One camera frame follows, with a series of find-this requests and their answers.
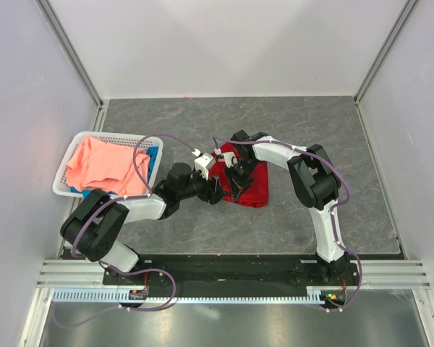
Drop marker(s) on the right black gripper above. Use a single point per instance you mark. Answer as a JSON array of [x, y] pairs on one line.
[[239, 187]]

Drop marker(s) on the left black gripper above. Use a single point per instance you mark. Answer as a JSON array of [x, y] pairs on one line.
[[213, 195]]

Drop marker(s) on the red cloth napkin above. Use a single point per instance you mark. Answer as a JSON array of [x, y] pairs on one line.
[[258, 193]]

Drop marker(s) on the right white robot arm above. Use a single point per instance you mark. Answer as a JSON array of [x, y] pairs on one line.
[[315, 181]]

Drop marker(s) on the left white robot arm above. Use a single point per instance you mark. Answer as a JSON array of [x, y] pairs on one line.
[[93, 228]]

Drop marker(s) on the blue cloth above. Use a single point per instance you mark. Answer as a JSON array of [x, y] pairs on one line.
[[153, 159]]

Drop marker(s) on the pink cloth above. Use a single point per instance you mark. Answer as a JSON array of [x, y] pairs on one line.
[[94, 162]]

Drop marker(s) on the white plastic basket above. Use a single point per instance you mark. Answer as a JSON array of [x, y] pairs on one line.
[[119, 164]]

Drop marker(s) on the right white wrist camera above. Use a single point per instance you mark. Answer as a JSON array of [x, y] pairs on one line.
[[226, 159]]

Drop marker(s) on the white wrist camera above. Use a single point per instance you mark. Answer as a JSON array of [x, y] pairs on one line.
[[226, 159], [203, 162]]

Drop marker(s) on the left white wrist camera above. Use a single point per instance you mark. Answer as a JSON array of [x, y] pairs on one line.
[[203, 162]]

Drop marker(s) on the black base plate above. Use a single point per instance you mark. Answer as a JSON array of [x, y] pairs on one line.
[[231, 274]]

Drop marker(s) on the slotted cable duct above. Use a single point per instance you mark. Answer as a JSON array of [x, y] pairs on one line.
[[131, 296]]

